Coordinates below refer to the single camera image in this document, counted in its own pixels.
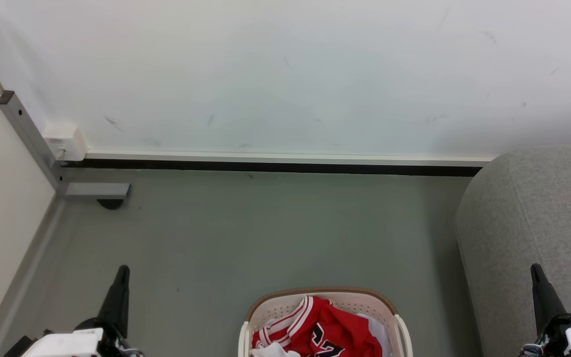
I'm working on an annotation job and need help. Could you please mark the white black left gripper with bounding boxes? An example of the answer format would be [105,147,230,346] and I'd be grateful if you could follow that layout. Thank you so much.
[20,265,143,357]

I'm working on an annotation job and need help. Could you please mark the white garment with red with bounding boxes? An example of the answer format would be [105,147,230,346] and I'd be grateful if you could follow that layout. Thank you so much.
[250,341,301,357]

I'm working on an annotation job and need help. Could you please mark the red basketball jersey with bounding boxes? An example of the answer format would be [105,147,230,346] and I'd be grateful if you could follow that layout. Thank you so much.
[252,296,383,357]

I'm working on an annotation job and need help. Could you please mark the grey fabric sofa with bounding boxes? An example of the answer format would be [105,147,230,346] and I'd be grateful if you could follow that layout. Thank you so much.
[456,145,571,357]

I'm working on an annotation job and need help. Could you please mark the grey metal foot bar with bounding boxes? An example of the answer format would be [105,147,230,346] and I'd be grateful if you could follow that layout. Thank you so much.
[64,183,131,200]

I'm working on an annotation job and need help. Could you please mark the cream laundry basket brown rim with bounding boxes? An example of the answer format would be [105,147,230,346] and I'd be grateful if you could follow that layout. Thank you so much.
[238,286,413,357]

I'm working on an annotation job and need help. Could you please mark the white and black baseboard strip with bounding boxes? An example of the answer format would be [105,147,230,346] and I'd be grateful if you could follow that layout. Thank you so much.
[60,151,495,178]

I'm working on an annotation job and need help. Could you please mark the white wall socket box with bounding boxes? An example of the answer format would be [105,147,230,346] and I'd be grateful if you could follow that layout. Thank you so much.
[42,122,89,162]

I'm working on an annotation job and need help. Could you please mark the grey metal frame post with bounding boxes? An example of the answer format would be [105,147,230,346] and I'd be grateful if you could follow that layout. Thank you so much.
[0,90,65,195]

